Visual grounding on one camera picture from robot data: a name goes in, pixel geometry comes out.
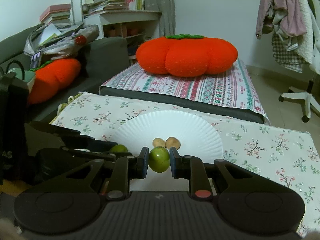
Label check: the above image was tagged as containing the pale tan round fruit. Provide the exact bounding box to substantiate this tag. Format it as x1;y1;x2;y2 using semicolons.
152;138;166;148

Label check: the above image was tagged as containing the brown tan round fruit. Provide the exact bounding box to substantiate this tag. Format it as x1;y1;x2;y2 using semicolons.
165;137;181;150

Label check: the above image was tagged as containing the floral white tablecloth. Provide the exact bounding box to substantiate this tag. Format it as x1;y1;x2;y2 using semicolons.
52;92;319;235

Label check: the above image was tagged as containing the white paper plate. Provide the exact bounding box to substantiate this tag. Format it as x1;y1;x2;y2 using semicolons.
110;111;223;163

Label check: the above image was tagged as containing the grey bag on sofa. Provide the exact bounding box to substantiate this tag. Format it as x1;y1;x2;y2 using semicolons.
24;23;99;60

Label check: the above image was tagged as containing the green lime front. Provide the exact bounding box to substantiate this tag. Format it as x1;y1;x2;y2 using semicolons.
148;146;170;173

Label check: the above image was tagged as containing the dark grey ottoman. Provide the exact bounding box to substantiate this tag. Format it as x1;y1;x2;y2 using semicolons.
99;86;265;124

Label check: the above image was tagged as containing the striped patterned cloth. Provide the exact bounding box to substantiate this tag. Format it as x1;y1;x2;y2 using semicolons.
101;59;270;124

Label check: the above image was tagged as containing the green lime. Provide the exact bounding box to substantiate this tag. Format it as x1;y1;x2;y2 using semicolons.
148;146;170;173
109;145;128;153

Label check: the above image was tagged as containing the white corner shelf with books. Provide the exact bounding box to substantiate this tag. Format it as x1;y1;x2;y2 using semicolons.
40;0;162;55

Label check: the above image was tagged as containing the white swivel chair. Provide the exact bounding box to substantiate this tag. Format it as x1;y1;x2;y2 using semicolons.
279;0;319;122

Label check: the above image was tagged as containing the large orange pumpkin cushion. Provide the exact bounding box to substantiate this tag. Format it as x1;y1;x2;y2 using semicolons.
136;34;238;77

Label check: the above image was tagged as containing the pile of hanging clothes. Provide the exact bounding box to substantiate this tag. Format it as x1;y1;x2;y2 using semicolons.
255;0;319;73

